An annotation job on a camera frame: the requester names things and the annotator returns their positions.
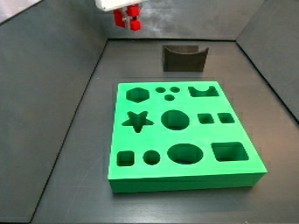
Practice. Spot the green shape-sorting board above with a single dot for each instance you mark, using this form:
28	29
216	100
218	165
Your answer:
178	139

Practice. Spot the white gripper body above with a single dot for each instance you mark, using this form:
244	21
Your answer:
108	5

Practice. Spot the black curved holder stand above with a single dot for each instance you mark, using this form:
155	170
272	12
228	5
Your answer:
183	58

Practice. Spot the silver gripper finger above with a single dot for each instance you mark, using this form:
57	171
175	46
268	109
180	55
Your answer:
126	18

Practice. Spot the red double-square block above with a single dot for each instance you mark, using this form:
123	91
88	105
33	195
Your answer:
134	13

